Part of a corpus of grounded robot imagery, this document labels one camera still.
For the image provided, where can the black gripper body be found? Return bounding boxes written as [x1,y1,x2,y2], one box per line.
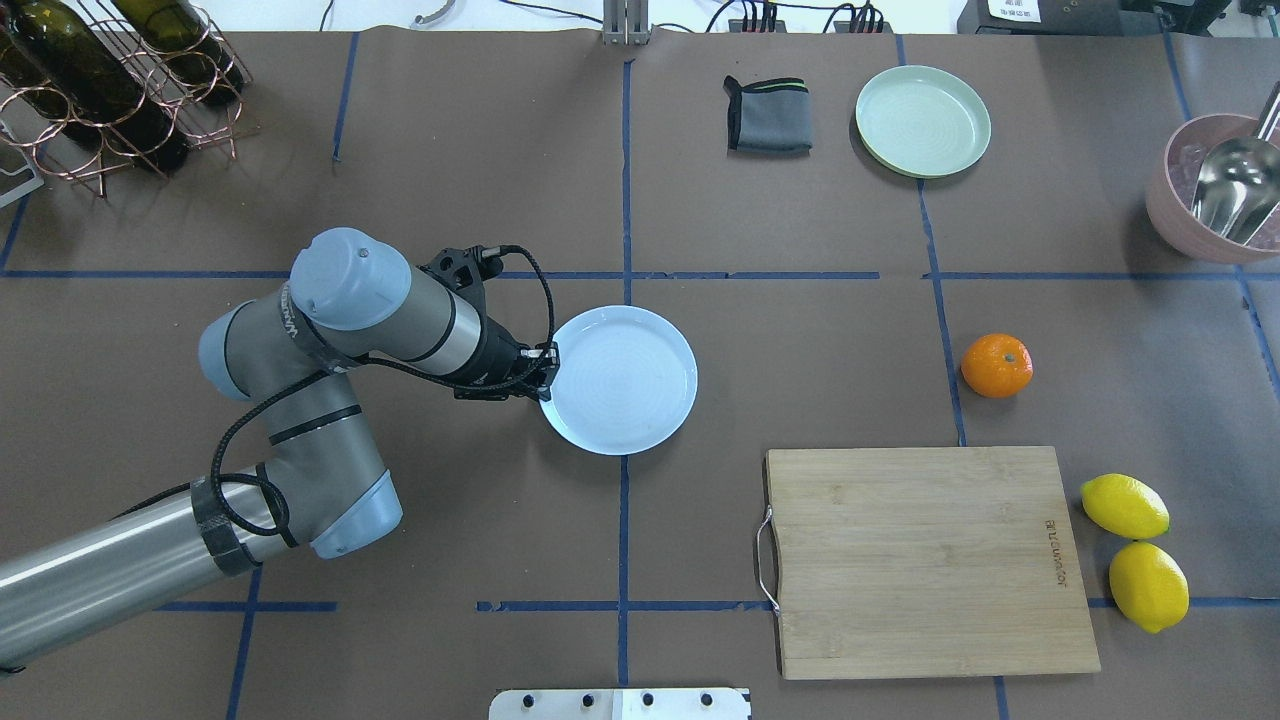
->
[419,249,557,402]

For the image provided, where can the orange fruit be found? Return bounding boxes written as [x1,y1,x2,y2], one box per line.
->
[960,333,1036,398]

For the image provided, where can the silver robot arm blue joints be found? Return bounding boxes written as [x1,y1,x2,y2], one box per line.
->
[3,227,451,676]

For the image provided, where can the light blue plate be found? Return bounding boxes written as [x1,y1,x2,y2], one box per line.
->
[539,305,699,456]

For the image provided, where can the metal mounting plate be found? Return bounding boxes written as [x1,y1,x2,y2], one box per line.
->
[488,687,753,719]

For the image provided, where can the light green plate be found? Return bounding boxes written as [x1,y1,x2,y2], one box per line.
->
[852,65,993,179]

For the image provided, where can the folded grey cloth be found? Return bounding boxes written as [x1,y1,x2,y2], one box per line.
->
[723,76,813,156]

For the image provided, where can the bamboo cutting board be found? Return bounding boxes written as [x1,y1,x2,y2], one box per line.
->
[764,446,1101,682]

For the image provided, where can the dark wine bottle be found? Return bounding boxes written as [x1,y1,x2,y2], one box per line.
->
[3,1,189,176]
[1,31,70,122]
[113,1,244,108]

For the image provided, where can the upper yellow lemon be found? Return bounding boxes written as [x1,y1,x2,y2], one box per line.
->
[1080,473,1171,541]

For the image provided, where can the yellow lemon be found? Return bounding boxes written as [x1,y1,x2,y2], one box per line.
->
[1107,541,1190,634]
[1080,473,1171,541]

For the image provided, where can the lower yellow lemon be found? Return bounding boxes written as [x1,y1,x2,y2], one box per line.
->
[1107,541,1190,634]

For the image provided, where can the pink bowl with ice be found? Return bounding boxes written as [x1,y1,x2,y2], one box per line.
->
[1146,113,1279,265]

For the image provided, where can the metal scoop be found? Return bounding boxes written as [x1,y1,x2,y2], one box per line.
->
[1190,85,1279,246]

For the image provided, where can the aluminium frame post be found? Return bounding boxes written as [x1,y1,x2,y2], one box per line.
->
[602,0,652,46]

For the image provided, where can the copper wire bottle rack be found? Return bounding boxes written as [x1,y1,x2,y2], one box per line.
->
[3,1,262,197]

